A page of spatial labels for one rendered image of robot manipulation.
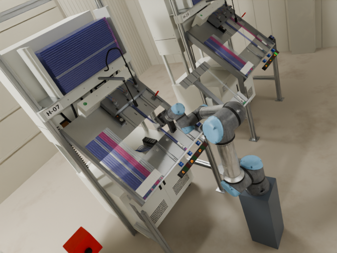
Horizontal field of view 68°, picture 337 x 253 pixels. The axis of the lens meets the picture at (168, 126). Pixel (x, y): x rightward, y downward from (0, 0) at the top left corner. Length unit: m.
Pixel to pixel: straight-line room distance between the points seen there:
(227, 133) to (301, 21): 3.14
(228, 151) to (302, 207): 1.11
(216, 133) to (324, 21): 3.34
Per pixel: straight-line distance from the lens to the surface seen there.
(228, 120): 1.14
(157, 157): 1.69
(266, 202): 1.60
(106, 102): 1.77
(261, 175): 1.52
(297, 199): 2.27
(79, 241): 1.59
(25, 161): 4.17
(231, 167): 1.32
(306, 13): 4.09
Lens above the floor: 1.84
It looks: 33 degrees down
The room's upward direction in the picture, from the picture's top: 24 degrees counter-clockwise
